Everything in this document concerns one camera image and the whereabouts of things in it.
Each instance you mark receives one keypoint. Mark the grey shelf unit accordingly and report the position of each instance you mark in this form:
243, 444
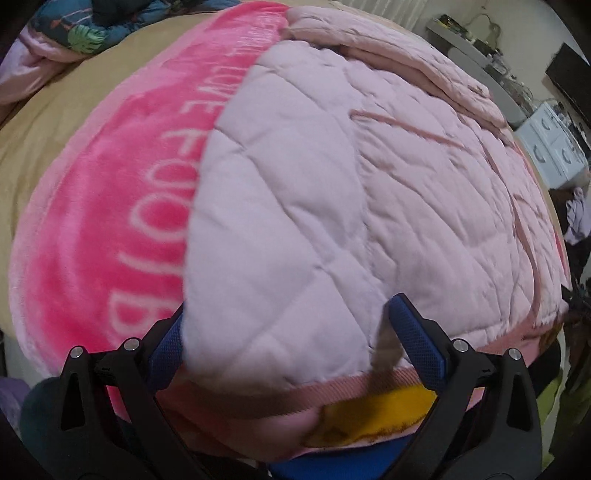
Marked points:
477, 59

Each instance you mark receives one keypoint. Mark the tan bed sheet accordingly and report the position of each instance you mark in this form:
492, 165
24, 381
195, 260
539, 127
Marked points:
37, 133

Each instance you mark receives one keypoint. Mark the black wall television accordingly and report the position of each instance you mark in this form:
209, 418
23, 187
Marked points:
570, 73

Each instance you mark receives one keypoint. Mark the pink quilted jacket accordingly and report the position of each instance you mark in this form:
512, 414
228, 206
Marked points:
354, 163

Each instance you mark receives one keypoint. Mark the white drawer dresser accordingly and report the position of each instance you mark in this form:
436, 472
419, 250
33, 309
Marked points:
555, 153

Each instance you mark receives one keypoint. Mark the blue floral quilted jacket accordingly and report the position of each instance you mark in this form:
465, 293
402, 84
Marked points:
90, 27

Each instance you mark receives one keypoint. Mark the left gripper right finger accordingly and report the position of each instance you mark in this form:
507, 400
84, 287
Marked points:
484, 423

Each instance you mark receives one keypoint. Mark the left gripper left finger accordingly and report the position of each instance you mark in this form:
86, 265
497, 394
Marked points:
107, 410

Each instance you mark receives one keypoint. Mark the pink football fleece blanket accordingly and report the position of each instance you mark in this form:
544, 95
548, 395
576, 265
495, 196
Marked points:
99, 252

